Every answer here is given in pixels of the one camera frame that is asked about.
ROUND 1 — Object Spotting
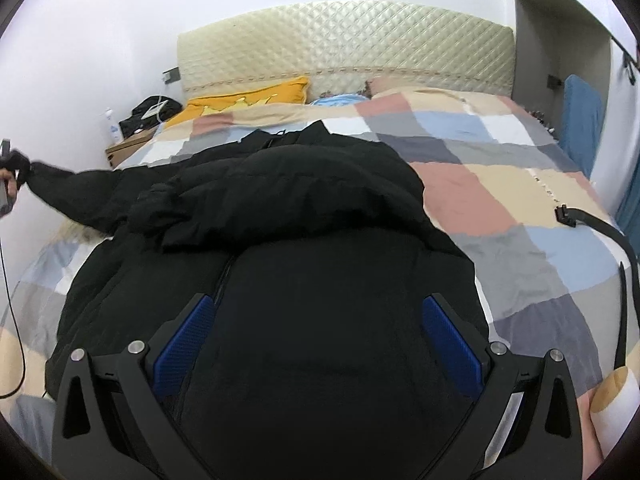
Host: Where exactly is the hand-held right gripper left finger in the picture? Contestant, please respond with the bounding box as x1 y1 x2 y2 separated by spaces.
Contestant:
50 292 221 480

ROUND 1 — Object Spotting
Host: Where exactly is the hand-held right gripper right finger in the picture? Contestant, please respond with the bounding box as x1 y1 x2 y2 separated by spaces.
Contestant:
419 292 585 480

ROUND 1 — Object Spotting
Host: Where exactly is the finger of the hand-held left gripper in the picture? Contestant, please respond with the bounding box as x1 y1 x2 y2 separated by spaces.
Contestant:
0 139 32 196

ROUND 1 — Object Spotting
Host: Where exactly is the black puffer jacket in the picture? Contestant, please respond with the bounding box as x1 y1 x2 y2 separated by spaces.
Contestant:
25 122 493 480

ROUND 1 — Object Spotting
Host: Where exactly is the white plastic bottle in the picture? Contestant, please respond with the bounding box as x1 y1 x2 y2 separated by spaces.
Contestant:
104 108 124 147

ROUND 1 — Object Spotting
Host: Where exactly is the wooden nightstand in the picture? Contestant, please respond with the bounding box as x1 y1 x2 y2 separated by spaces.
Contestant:
104 126 160 170

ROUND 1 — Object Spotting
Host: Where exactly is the black bag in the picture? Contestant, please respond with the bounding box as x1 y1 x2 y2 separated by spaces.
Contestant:
118 95 183 136

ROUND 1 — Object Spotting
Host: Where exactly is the checkered pastel blanket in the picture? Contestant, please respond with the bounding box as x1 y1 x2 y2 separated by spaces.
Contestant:
0 87 640 461

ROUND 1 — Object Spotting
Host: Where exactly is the person's grey trouser leg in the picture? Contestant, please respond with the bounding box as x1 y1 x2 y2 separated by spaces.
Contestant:
9 394 57 466

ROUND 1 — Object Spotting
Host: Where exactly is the yellow pillow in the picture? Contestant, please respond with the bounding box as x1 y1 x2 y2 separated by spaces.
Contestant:
164 76 311 129

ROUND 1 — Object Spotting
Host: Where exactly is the blue towel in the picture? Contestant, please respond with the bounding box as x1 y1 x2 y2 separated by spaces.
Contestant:
556 74 606 181

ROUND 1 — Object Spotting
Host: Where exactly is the light blue pillow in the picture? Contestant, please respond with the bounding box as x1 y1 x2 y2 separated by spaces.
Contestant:
310 93 368 108

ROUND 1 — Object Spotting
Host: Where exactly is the cream quilted headboard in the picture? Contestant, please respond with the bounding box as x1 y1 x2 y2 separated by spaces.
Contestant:
176 1 517 103

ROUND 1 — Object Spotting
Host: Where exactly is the black cable with connector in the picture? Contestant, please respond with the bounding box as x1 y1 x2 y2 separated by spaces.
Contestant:
555 204 640 376

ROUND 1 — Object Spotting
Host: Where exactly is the black clothes rail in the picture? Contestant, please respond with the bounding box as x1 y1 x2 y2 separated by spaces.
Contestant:
607 32 640 86

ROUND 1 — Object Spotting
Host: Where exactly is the grey wall shelf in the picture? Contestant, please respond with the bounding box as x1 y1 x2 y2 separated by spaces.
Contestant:
510 0 617 111

